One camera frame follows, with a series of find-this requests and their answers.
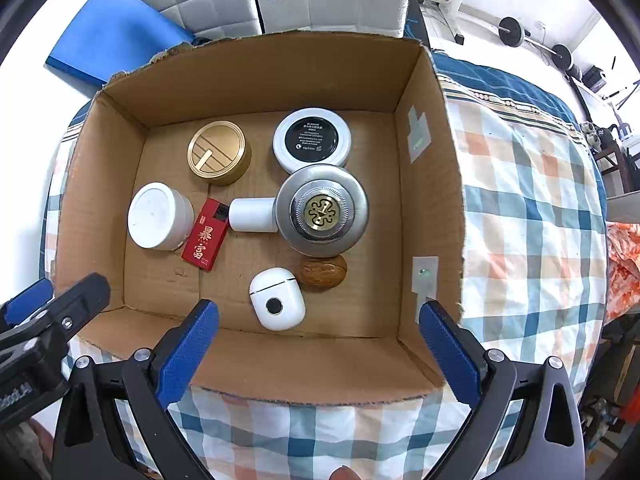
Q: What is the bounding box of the white earbud case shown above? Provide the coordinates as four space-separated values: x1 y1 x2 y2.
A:
249 266 307 332

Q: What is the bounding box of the small white cylinder bottle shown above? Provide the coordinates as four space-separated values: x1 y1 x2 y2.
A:
229 197 280 233

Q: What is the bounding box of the white barbell rack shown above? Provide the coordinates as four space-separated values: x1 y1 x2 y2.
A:
415 0 482 46

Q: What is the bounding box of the blue foam mat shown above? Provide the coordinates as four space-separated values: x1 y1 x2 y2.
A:
45 0 195 86

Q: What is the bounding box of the small red box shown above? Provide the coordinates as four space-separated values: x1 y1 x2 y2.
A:
181 198 231 273

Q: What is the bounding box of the white jar with printed lid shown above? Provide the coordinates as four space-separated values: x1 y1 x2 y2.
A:
127 182 195 252

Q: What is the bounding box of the cardboard box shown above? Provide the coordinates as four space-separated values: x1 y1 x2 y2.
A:
50 31 468 406

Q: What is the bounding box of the black box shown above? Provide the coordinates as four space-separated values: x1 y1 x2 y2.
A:
582 66 609 91

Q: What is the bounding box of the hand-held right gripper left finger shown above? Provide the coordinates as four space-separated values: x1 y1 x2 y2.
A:
52 299 221 480

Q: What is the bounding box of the short barbell with black plates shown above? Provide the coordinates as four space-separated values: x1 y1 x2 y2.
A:
498 16 573 68

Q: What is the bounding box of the round silver tin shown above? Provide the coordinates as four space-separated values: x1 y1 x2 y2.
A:
275 164 371 257

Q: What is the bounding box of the person's left forearm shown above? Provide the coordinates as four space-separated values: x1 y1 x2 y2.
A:
0 417 55 480

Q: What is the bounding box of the white jar with black lid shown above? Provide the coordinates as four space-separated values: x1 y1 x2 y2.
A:
272 108 352 175

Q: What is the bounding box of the pair of white shoes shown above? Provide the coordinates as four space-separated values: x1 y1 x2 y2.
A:
582 122 609 151

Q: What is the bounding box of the black weight bench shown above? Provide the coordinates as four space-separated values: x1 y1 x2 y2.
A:
405 0 432 46

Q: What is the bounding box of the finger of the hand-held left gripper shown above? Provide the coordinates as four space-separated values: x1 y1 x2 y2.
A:
0 278 55 334
0 272 111 362

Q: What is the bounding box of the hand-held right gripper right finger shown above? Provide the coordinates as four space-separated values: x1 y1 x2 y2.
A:
420 300 586 480

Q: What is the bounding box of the plaid blanket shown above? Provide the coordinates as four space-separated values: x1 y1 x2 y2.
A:
40 52 613 480

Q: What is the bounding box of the orange patterned cloth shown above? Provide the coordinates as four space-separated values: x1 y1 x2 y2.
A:
602 220 640 326

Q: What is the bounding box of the brown walnut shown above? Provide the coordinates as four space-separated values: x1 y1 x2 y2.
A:
299 255 348 292

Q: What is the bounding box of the round gold tin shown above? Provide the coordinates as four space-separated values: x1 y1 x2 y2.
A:
187 120 252 187

